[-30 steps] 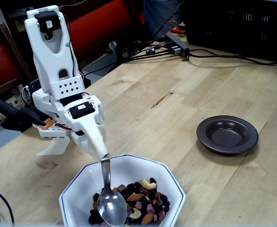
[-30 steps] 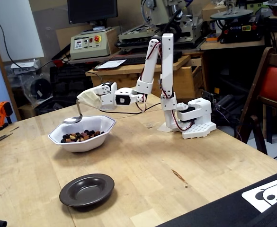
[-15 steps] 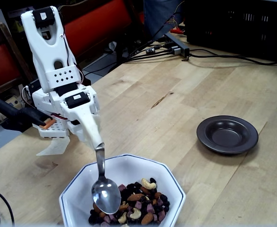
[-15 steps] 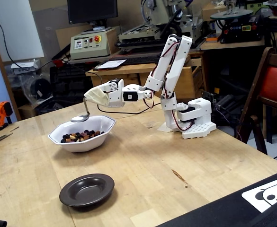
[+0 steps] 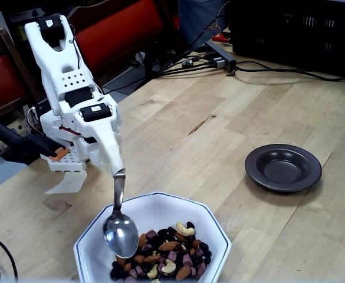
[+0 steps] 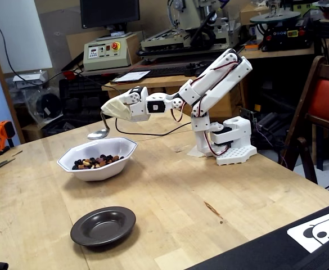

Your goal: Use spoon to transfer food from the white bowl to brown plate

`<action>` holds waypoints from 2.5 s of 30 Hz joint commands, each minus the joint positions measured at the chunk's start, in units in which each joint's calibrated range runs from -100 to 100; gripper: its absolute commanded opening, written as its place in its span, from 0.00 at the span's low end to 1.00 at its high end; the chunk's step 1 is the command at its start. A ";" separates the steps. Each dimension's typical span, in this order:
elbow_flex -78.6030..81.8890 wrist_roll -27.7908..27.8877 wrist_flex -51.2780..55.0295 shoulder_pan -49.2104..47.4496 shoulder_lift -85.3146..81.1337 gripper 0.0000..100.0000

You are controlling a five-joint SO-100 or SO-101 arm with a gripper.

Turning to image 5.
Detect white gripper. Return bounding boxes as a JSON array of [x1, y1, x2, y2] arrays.
[[74, 101, 126, 176]]

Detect white octagonal bowl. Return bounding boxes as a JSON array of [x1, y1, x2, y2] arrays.
[[73, 192, 232, 283]]

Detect metal spoon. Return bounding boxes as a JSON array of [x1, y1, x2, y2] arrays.
[[102, 167, 140, 259]]

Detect trail mix pile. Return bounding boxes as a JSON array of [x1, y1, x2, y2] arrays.
[[110, 221, 213, 283]]

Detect small black plate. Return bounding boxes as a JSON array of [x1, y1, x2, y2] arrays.
[[244, 143, 323, 194]]

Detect beige tape flap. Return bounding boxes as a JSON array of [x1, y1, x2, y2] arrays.
[[44, 170, 88, 195]]

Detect black clamp with orange tip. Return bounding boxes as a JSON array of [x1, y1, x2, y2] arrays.
[[0, 120, 71, 166]]

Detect wooden chair with red cushion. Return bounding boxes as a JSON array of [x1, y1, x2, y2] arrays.
[[65, 0, 179, 77], [0, 27, 42, 126]]

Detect small circuit board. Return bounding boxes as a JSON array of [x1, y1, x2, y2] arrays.
[[180, 57, 202, 69]]

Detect grey usb hub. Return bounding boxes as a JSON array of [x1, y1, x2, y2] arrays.
[[204, 40, 238, 72]]

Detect dark blue fabric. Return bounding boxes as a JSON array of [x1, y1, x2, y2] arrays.
[[175, 0, 232, 52]]

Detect large black slotted crate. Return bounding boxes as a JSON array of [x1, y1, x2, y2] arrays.
[[230, 0, 345, 78]]

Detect black usb cable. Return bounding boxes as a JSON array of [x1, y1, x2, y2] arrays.
[[155, 60, 231, 79], [159, 44, 208, 73]]

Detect black looped cable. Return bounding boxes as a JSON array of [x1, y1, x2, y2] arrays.
[[0, 232, 19, 282]]

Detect coloured jumper wires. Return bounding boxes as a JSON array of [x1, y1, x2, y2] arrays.
[[206, 1, 231, 35]]

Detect thick black power cable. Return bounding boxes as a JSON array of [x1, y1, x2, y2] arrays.
[[235, 60, 345, 82]]

